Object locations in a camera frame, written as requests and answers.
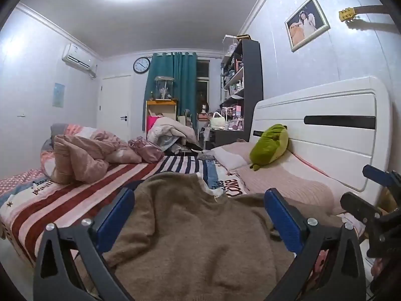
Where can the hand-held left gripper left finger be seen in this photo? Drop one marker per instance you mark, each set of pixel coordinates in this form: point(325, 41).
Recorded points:
point(115, 217)

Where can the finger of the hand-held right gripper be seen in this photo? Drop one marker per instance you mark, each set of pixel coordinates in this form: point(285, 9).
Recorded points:
point(377, 175)
point(360, 208)

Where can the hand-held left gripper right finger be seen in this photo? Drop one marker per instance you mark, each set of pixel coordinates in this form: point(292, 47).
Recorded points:
point(282, 220)

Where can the brown knitted sweater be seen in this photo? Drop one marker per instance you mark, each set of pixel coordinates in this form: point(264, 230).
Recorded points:
point(188, 225)

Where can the striped printed bed sheet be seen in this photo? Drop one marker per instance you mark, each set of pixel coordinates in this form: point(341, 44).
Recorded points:
point(94, 188)

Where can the large pink pillow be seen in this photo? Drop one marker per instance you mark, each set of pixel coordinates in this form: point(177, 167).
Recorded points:
point(282, 182)

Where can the white bed headboard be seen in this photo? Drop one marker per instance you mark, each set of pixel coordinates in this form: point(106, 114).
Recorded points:
point(329, 150)

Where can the pink quilt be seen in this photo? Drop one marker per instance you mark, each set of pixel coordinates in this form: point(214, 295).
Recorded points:
point(81, 156)

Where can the shiny pink cloth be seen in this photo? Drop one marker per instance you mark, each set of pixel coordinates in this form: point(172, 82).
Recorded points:
point(145, 149)

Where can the green plush toy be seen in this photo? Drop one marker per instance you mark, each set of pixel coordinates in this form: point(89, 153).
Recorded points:
point(270, 145)

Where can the small pink pillow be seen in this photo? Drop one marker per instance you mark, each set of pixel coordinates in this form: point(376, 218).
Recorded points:
point(231, 155)

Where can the dark desk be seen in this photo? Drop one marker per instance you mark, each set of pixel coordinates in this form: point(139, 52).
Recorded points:
point(225, 136)

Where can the pile of pale bedding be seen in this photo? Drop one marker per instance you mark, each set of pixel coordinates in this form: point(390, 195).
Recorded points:
point(170, 131)

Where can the magenta bag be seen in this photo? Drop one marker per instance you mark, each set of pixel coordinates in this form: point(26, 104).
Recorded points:
point(153, 122)

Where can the white door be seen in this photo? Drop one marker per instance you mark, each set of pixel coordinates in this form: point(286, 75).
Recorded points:
point(114, 106)

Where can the white handbag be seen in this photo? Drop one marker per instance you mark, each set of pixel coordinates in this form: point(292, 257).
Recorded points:
point(217, 121)

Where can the orange topped cabinet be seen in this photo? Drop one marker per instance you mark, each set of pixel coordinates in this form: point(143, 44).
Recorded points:
point(163, 108)

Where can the clear display case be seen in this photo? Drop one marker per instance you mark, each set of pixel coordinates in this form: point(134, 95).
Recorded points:
point(163, 88)

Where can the dark tall bookshelf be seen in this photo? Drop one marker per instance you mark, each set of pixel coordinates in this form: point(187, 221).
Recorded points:
point(252, 75)

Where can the teal curtain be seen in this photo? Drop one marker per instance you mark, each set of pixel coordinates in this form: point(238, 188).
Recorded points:
point(184, 81)

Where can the window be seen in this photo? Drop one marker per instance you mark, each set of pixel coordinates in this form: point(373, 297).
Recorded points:
point(202, 83)

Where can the white air conditioner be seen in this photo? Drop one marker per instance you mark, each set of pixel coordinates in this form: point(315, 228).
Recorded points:
point(77, 57)

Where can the light blue wall poster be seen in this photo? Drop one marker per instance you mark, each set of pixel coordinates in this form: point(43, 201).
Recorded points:
point(58, 94)

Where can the round wall clock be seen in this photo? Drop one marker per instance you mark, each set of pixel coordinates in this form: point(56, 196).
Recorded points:
point(142, 65)

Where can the framed wall picture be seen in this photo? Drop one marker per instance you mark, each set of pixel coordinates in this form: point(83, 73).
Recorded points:
point(306, 22)

